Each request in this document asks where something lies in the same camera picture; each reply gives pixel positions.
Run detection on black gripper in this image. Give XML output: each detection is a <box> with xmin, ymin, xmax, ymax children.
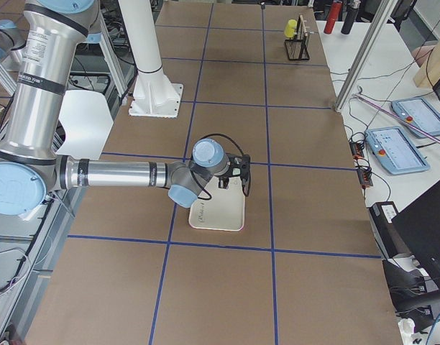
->
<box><xmin>218</xmin><ymin>153</ymin><xmax>250</xmax><ymax>190</ymax></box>

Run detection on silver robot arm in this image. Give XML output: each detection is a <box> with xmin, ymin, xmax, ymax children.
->
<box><xmin>0</xmin><ymin>19</ymin><xmax>26</xmax><ymax>72</ymax></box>
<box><xmin>0</xmin><ymin>1</ymin><xmax>251</xmax><ymax>216</ymax></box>

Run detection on white rabbit serving tray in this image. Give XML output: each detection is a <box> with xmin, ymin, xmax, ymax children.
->
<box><xmin>188</xmin><ymin>177</ymin><xmax>245</xmax><ymax>231</ymax></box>

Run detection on yellow plastic cup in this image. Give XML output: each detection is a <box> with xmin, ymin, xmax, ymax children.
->
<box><xmin>284</xmin><ymin>19</ymin><xmax>298</xmax><ymax>39</ymax></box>

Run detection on lower blue teach pendant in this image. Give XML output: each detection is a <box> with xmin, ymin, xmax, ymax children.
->
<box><xmin>365</xmin><ymin>126</ymin><xmax>430</xmax><ymax>175</ymax></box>

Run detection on blue teach pendant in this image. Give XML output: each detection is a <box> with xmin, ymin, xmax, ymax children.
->
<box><xmin>365</xmin><ymin>126</ymin><xmax>430</xmax><ymax>175</ymax></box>
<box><xmin>391</xmin><ymin>97</ymin><xmax>440</xmax><ymax>137</ymax></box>

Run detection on white paper sheet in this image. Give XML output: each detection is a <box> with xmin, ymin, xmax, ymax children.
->
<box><xmin>57</xmin><ymin>90</ymin><xmax>113</xmax><ymax>160</ymax></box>

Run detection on black computer box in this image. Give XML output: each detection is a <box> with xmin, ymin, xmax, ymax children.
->
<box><xmin>368</xmin><ymin>201</ymin><xmax>414</xmax><ymax>259</ymax></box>

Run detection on red bottle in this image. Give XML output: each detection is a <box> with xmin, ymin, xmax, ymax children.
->
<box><xmin>324</xmin><ymin>0</ymin><xmax>343</xmax><ymax>35</ymax></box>

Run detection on upper blue teach pendant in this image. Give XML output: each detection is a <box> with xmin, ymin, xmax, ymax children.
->
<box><xmin>391</xmin><ymin>97</ymin><xmax>440</xmax><ymax>137</ymax></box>

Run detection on black bottle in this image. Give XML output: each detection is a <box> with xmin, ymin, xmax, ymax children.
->
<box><xmin>341</xmin><ymin>0</ymin><xmax>361</xmax><ymax>35</ymax></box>

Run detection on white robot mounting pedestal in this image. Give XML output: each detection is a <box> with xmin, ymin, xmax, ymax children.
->
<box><xmin>119</xmin><ymin>0</ymin><xmax>183</xmax><ymax>118</ymax></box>

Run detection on black wire cup rack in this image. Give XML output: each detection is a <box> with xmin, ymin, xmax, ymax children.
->
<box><xmin>284</xmin><ymin>14</ymin><xmax>314</xmax><ymax>61</ymax></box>

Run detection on aluminium frame post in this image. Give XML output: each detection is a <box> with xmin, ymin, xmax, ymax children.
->
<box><xmin>334</xmin><ymin>0</ymin><xmax>416</xmax><ymax>112</ymax></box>

